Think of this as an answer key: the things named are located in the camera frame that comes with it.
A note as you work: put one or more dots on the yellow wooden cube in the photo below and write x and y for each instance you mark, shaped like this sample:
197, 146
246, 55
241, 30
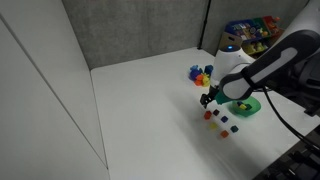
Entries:
213, 126
243, 106

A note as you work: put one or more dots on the teal wooden cube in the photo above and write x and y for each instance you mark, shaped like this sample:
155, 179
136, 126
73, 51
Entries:
234, 128

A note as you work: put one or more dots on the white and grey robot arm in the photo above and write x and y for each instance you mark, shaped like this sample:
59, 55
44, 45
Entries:
266, 70

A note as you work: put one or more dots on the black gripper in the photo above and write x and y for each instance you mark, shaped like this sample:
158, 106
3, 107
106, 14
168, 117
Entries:
214, 90

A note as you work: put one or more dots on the orange toy piece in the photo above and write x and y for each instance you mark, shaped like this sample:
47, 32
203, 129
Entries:
199, 80

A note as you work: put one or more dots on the yellow toy piece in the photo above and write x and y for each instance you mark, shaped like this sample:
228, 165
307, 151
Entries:
206, 80

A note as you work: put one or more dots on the red wooden cube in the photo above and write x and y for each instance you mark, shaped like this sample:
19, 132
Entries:
207, 115

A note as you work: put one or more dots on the brown cardboard box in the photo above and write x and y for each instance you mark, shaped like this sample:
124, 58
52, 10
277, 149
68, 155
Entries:
226, 39

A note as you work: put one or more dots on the light blue toy piece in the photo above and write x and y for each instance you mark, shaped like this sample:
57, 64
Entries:
194, 67

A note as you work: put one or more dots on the blue wooden cube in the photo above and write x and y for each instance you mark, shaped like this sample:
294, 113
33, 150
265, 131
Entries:
238, 103

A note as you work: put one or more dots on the green plastic bowl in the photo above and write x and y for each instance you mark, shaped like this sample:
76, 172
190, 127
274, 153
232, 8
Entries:
252, 108

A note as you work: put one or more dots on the orange wooden cube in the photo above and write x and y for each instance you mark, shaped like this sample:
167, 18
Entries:
224, 134

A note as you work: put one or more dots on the dark purple wooden cube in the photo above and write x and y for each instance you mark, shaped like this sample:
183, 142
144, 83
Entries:
216, 112

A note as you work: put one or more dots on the large blue toy block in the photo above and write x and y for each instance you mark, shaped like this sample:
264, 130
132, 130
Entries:
208, 69

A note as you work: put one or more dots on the purple toy piece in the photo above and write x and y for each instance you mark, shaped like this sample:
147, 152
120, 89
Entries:
194, 74

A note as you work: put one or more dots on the colourful toy storage rack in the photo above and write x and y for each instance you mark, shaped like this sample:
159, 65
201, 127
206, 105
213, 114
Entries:
250, 31

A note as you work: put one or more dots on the black tripod stand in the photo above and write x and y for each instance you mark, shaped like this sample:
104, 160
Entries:
204, 25

